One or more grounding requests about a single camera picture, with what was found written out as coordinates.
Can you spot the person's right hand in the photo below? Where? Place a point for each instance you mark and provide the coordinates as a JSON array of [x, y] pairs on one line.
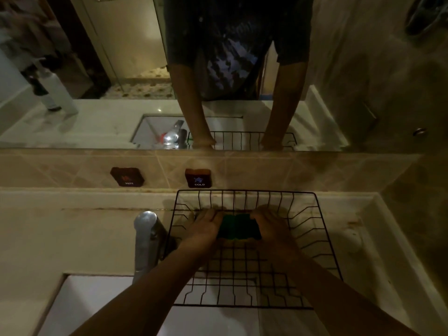
[[276, 237]]

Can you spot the person's left hand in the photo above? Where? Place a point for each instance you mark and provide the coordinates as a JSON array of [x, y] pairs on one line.
[[199, 237]]

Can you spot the green yellow sponge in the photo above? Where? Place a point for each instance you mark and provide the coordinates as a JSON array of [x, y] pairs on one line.
[[248, 227], [229, 227]]

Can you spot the person's right forearm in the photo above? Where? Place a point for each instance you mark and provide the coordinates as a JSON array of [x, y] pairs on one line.
[[336, 300]]

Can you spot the person's left forearm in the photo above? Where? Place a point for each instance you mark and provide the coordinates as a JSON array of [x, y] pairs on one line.
[[147, 297]]

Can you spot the chrome faucet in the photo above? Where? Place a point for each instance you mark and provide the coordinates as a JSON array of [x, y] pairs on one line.
[[145, 237]]

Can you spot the dark label with blue symbol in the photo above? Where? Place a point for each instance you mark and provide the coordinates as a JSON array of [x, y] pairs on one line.
[[198, 178]]

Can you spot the dark label with red symbol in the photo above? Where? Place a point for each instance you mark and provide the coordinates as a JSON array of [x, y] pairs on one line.
[[127, 177]]

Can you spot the white sink basin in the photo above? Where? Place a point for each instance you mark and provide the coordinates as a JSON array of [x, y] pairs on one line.
[[91, 304]]

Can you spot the wall mirror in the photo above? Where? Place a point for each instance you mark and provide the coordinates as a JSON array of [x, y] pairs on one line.
[[105, 118]]

